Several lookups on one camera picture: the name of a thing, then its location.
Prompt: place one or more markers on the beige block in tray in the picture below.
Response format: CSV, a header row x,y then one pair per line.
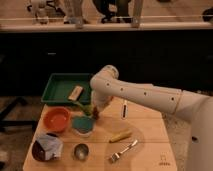
x,y
75,93

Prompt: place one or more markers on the dark grape bunch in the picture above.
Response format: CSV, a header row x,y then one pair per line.
x,y
95,113

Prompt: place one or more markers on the yellow banana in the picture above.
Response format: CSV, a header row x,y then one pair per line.
x,y
120,136

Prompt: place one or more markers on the orange bowl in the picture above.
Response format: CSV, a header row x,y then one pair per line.
x,y
56,119

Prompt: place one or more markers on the wooden table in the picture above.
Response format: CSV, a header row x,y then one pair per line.
x,y
152,153

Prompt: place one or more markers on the green leafy vegetable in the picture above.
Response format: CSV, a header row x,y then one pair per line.
x,y
87,109

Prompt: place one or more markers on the small metal cup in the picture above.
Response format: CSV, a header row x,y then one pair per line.
x,y
81,151

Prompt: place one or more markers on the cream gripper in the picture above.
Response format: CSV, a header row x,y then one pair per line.
x,y
102,105

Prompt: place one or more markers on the teal lidded container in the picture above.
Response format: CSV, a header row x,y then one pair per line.
x,y
82,125

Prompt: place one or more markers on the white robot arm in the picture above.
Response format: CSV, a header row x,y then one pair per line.
x,y
194,108

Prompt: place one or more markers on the crumpled blue-white cloth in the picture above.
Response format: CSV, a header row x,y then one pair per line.
x,y
51,146

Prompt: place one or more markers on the green plastic tray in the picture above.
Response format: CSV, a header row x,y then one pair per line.
x,y
60,86

